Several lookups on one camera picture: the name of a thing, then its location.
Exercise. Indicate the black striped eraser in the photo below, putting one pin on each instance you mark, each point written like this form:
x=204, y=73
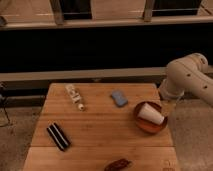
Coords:
x=58, y=136

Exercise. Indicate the wooden railing frame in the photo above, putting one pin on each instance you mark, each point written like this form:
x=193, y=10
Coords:
x=46, y=14

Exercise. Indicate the dark red brown object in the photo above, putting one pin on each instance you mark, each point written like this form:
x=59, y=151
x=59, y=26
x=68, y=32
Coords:
x=117, y=165

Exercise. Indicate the white tube with cap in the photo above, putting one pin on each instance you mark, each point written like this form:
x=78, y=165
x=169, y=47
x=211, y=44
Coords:
x=75, y=96

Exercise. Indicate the brown wooden bowl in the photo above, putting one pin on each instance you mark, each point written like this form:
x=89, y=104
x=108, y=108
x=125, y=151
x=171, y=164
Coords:
x=145, y=125

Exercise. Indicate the blue sponge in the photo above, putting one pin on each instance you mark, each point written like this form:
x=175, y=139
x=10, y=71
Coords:
x=119, y=98

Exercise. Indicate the white paper cup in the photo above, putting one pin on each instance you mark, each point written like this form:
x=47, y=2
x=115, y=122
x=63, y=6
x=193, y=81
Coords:
x=149, y=113

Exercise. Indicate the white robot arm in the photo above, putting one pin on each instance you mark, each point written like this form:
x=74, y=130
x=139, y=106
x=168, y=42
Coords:
x=187, y=74

